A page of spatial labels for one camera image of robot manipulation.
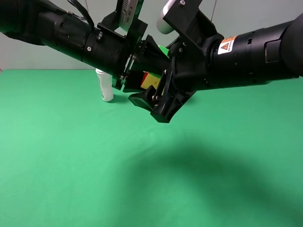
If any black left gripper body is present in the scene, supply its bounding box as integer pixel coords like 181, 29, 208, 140
82, 11, 147, 90

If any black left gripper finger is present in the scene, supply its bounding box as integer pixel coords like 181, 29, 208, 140
123, 70, 145, 93

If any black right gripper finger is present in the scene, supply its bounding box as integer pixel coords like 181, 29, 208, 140
132, 35, 169, 71
128, 85, 162, 111

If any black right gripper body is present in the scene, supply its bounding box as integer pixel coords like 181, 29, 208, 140
151, 35, 223, 123

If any multicolour puzzle cube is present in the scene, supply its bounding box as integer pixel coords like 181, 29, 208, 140
139, 44, 171, 92

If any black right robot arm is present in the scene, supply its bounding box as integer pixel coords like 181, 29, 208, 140
129, 16, 303, 123

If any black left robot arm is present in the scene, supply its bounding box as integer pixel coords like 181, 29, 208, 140
0, 0, 169, 92

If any white bottle with black cap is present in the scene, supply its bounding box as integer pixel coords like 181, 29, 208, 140
95, 69, 114, 102

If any green table cloth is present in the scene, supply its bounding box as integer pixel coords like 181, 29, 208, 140
0, 70, 303, 227

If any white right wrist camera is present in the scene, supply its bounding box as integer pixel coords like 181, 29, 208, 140
156, 0, 217, 45

